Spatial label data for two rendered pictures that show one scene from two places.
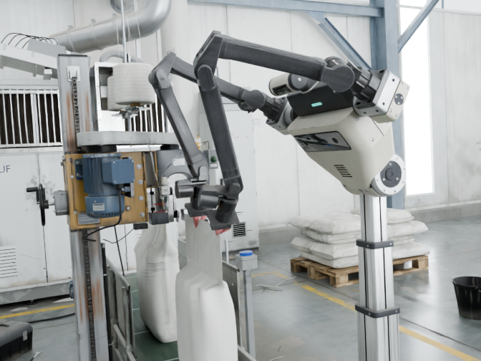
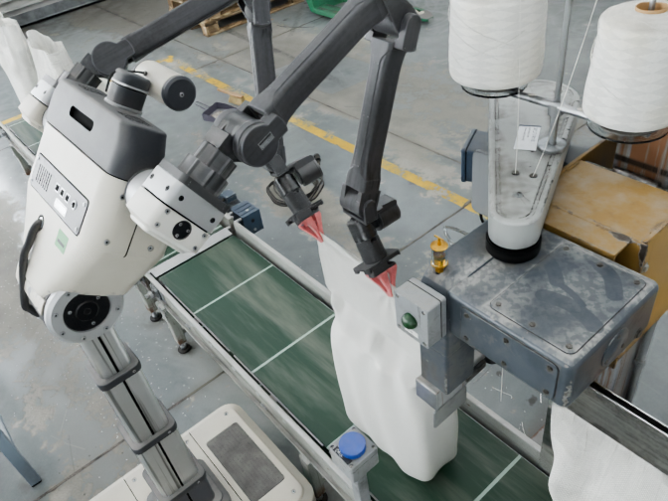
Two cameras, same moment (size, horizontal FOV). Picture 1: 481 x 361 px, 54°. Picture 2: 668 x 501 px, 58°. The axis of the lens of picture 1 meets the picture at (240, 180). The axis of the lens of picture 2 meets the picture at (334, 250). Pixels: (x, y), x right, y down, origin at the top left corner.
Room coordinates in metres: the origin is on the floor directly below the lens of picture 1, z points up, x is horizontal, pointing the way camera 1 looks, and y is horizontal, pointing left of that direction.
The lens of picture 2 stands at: (2.90, -0.12, 2.02)
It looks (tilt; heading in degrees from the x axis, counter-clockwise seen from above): 39 degrees down; 169
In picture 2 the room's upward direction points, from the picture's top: 9 degrees counter-clockwise
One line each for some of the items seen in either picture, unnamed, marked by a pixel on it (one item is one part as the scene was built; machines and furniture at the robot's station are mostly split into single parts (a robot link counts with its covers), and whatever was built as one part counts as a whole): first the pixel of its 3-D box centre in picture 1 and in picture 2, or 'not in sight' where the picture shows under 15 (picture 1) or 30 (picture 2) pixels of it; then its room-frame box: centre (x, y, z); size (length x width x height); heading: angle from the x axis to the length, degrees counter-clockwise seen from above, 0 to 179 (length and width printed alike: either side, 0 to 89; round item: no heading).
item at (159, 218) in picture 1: (158, 217); not in sight; (2.12, 0.38, 1.04); 0.08 x 0.06 x 0.05; 113
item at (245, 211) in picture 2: not in sight; (233, 211); (0.40, -0.11, 0.35); 0.30 x 0.15 x 0.15; 23
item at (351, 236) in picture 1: (331, 233); not in sight; (4.91, -0.91, 0.44); 0.66 x 0.42 x 0.14; 18
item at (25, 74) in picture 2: not in sight; (28, 77); (-1.01, -1.07, 0.74); 0.47 x 0.20 x 0.72; 26
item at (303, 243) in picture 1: (323, 241); not in sight; (5.09, -0.87, 0.32); 0.67 x 0.42 x 0.14; 117
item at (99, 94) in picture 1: (106, 106); not in sight; (4.43, 1.21, 1.82); 0.51 x 0.27 x 0.71; 23
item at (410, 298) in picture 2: (210, 159); (419, 312); (2.24, 0.14, 1.29); 0.08 x 0.05 x 0.09; 23
